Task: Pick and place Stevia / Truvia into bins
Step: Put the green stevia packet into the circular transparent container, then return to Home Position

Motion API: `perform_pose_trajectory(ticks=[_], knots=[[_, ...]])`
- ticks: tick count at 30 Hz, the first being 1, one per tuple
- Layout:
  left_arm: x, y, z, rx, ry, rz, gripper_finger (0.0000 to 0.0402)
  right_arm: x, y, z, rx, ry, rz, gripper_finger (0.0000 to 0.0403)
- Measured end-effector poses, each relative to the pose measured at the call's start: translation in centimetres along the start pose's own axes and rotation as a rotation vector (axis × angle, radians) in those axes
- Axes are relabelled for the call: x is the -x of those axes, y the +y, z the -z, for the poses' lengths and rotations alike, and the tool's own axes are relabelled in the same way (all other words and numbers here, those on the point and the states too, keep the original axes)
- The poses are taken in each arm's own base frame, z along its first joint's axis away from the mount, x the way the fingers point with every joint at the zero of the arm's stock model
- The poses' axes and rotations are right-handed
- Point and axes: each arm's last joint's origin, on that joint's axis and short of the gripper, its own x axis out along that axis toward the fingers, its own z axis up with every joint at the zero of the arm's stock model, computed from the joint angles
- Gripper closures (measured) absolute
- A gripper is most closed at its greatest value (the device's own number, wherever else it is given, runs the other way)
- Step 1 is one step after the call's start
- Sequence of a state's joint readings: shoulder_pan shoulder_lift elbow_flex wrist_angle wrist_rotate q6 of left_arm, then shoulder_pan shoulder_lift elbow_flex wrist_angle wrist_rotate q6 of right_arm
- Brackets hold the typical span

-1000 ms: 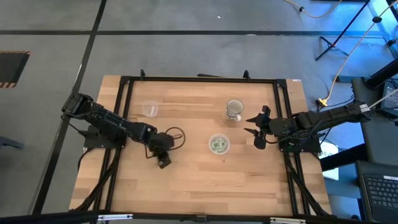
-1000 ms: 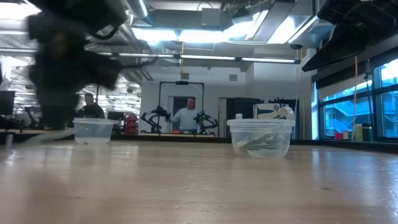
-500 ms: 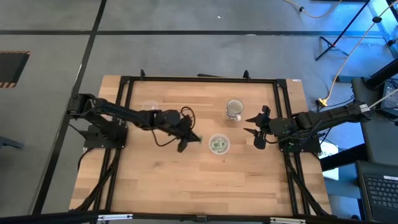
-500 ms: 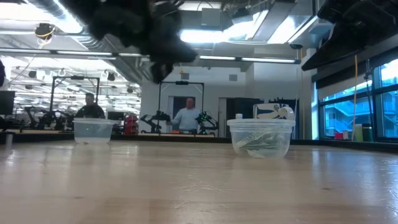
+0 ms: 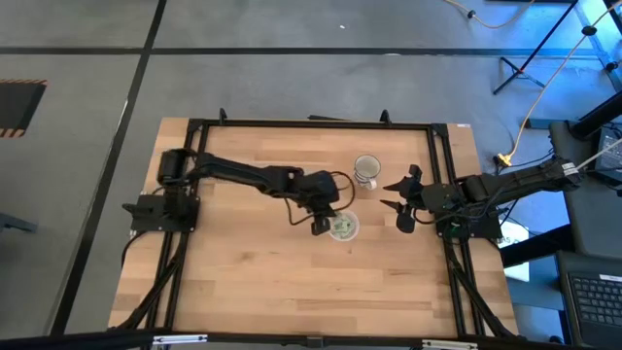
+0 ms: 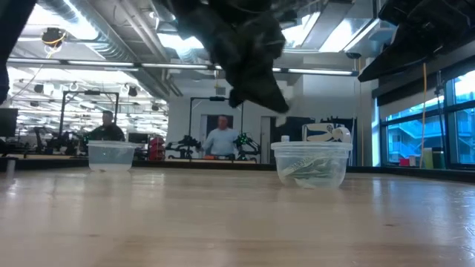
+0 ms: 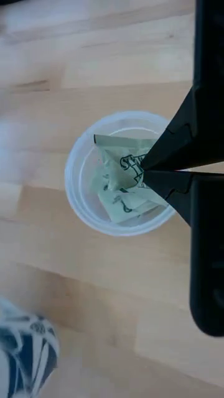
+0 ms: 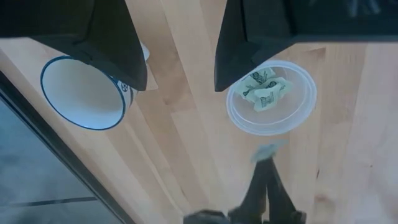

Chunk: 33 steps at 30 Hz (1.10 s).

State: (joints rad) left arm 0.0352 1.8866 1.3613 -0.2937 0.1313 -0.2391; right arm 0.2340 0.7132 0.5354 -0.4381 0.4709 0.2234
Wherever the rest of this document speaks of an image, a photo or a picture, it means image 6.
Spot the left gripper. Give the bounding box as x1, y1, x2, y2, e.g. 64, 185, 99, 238
174, 0, 291, 114

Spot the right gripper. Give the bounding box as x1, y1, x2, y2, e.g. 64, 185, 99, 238
358, 0, 475, 83

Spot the person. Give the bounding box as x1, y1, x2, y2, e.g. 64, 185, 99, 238
202, 114, 241, 157
88, 110, 126, 142

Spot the black computer monitor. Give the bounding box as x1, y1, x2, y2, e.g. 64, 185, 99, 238
0, 108, 19, 139
274, 116, 316, 142

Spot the clear plastic bowl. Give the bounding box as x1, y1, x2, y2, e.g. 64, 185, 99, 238
270, 140, 353, 190

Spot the white patterned mug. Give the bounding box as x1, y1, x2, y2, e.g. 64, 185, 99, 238
301, 122, 353, 144

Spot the light green bottle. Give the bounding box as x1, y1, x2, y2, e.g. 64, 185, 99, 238
420, 147, 434, 170

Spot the dark green container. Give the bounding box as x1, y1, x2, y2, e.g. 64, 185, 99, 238
432, 147, 447, 170

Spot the small black monitor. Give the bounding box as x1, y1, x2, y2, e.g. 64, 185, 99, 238
127, 132, 150, 145

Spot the small clear plastic cup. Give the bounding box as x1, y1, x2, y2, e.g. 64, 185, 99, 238
87, 139, 137, 173

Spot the long ceiling light strip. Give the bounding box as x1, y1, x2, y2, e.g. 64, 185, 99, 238
7, 58, 353, 77

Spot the black round ceiling sensor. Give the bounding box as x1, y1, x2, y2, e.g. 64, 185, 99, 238
40, 26, 68, 50

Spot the black gantry frame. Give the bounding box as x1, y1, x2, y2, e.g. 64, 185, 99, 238
59, 90, 120, 129
188, 96, 245, 144

